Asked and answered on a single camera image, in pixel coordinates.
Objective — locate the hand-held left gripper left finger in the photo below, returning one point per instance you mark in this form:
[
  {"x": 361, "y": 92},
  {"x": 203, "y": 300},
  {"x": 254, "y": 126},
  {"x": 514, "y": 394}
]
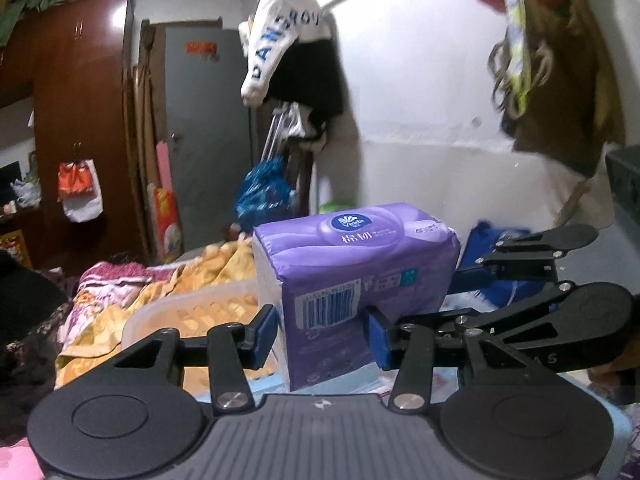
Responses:
[{"x": 264, "y": 336}]

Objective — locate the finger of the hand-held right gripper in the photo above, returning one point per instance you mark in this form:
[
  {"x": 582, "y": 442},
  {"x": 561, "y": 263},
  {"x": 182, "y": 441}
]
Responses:
[
  {"x": 500, "y": 324},
  {"x": 520, "y": 265}
]

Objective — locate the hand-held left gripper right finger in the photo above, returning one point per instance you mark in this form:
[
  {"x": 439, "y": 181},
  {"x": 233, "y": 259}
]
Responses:
[{"x": 378, "y": 341}]

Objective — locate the purple tissue pack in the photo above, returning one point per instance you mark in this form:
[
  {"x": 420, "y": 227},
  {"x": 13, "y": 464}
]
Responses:
[{"x": 345, "y": 260}]

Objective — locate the blue fabric bag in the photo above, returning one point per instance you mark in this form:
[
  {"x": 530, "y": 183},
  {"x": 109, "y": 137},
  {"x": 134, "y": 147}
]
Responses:
[{"x": 510, "y": 295}]

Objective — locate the clear plastic storage box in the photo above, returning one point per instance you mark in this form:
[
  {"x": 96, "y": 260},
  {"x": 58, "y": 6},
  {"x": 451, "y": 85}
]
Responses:
[{"x": 200, "y": 305}]

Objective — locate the wooden stick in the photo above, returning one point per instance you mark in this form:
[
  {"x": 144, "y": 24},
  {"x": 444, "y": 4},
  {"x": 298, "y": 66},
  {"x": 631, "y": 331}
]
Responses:
[{"x": 572, "y": 202}]

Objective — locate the yellow printed blanket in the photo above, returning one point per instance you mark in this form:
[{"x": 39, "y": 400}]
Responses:
[{"x": 220, "y": 265}]

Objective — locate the light blue printed cloth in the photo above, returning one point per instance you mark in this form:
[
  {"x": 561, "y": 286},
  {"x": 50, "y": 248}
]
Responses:
[{"x": 619, "y": 440}]

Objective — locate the blue plastic bag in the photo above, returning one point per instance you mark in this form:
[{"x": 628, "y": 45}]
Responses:
[{"x": 262, "y": 192}]

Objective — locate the red printed poster board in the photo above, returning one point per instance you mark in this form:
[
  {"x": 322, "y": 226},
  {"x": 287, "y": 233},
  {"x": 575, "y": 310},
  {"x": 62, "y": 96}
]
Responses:
[{"x": 167, "y": 220}]

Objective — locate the brown fur-trimmed coat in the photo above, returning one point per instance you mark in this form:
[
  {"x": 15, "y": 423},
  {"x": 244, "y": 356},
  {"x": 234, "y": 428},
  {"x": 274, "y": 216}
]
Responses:
[{"x": 560, "y": 110}]

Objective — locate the pink floral blanket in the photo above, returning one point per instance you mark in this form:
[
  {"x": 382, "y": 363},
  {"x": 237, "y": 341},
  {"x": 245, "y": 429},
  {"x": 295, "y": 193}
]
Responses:
[{"x": 107, "y": 280}]

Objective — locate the grey metal door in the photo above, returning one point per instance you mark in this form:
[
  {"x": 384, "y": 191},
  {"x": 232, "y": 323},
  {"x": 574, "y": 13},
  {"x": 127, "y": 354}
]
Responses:
[{"x": 210, "y": 150}]

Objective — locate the metal folding rack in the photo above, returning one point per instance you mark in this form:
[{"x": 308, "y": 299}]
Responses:
[{"x": 280, "y": 130}]

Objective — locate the leaning wooden boards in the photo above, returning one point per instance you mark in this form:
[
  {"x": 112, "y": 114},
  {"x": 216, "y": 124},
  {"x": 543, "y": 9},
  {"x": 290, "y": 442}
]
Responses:
[{"x": 145, "y": 135}]

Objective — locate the orange and white hanging bag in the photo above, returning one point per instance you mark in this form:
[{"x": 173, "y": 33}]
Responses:
[{"x": 79, "y": 190}]

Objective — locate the dark cloth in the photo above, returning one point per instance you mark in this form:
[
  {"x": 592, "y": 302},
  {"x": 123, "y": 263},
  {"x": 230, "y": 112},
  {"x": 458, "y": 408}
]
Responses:
[{"x": 27, "y": 310}]

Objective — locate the black hanging garment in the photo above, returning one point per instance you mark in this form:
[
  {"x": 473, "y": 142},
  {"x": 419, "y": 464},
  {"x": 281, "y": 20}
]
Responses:
[{"x": 320, "y": 80}]

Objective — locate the yellow and red box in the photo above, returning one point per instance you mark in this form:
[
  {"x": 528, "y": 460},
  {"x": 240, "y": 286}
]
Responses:
[{"x": 15, "y": 250}]

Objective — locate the pink cloth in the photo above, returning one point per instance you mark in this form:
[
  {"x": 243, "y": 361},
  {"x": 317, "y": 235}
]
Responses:
[{"x": 17, "y": 460}]

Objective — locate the white plastic bag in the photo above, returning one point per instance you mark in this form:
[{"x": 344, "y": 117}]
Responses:
[{"x": 26, "y": 191}]

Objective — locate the brown wooden wardrobe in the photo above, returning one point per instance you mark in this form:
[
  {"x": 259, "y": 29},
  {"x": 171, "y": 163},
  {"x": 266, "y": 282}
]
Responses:
[{"x": 85, "y": 100}]

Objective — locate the white garment with blue print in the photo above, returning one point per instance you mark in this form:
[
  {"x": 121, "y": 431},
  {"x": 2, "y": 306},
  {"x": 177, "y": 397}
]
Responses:
[{"x": 280, "y": 25}]

